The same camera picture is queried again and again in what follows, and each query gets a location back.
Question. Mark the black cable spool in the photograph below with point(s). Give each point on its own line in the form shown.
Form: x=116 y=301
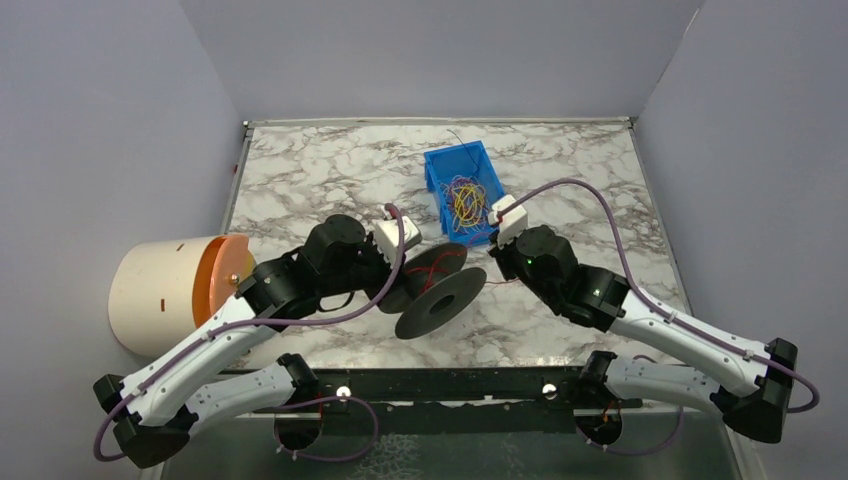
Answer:
x=431 y=289

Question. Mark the blue plastic bin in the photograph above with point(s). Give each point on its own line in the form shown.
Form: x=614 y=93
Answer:
x=464 y=185

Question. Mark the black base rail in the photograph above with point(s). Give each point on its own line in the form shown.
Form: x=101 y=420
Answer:
x=435 y=401

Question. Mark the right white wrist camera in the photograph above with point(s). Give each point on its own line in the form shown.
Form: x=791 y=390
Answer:
x=507 y=225

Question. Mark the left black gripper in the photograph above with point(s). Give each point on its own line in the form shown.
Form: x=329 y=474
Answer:
x=382 y=275

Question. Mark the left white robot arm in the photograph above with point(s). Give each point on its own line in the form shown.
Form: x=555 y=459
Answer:
x=154 y=412

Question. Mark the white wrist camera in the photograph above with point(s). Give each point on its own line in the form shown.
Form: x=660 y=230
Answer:
x=507 y=225
x=387 y=237

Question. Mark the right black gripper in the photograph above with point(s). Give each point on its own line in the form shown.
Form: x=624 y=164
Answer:
x=502 y=249

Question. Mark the cream cylinder with orange lid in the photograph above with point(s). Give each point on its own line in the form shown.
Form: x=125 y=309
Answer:
x=163 y=291

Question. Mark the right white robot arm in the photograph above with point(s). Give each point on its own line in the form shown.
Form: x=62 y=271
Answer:
x=746 y=382

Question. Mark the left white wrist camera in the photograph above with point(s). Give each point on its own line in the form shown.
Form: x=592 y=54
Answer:
x=387 y=237

